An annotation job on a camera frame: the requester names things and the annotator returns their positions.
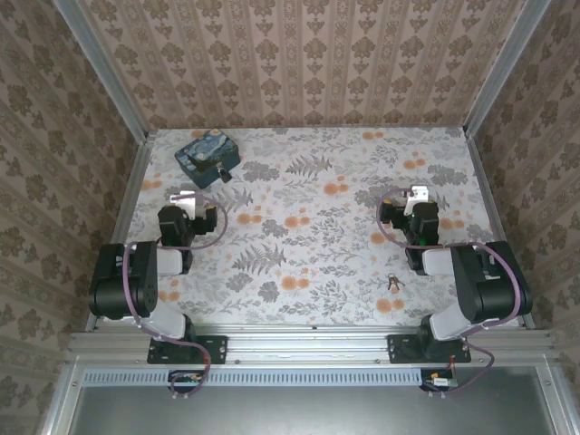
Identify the grey metal sheet panel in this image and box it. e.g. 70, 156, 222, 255
38, 364, 579, 435

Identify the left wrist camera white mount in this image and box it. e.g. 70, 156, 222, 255
169, 189, 199, 218

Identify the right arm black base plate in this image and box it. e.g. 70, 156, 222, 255
387, 333, 472, 365

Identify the blue painted pouch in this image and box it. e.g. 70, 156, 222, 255
174, 129, 243, 189

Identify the aluminium upright frame post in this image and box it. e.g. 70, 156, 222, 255
53, 0, 151, 142
464, 0, 553, 137

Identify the aluminium table side rail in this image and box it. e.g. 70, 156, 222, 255
84, 130, 155, 332
464, 129, 537, 330

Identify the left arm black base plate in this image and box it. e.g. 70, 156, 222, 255
147, 333, 227, 365

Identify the slotted grey cable duct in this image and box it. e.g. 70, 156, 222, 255
82, 367, 430, 387

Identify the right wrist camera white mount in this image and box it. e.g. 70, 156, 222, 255
404, 184, 430, 217

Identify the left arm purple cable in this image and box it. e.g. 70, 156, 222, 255
122, 194, 227, 401

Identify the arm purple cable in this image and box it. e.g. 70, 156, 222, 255
376, 187, 522, 400
122, 194, 227, 401

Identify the floral patterned table cover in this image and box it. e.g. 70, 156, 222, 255
101, 127, 522, 327

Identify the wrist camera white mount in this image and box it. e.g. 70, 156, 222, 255
404, 184, 430, 217
169, 189, 199, 218

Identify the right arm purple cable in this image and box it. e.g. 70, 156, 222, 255
376, 187, 522, 400

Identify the long horizontal aluminium frame rail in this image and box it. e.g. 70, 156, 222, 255
67, 324, 558, 363

